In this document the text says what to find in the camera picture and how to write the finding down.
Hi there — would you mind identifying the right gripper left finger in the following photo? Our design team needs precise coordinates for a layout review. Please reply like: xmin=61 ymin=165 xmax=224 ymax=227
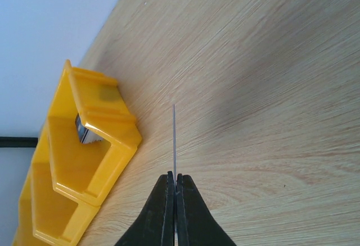
xmin=115 ymin=171 xmax=174 ymax=246

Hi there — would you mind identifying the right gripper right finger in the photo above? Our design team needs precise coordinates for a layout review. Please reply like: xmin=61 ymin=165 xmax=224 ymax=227
xmin=175 ymin=174 xmax=235 ymax=246

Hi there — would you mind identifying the yellow bin with red cards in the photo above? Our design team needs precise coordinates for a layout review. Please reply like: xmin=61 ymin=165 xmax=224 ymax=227
xmin=11 ymin=161 xmax=102 ymax=246

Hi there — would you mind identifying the yellow bin with blue cards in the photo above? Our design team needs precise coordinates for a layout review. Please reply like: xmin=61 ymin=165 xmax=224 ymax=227
xmin=47 ymin=60 xmax=142 ymax=205

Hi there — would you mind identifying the blue card stack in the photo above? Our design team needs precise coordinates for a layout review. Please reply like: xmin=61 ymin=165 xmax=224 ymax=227
xmin=75 ymin=115 xmax=103 ymax=144

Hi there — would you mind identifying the left black frame post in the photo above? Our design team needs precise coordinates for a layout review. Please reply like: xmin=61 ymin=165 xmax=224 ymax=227
xmin=0 ymin=136 xmax=38 ymax=148

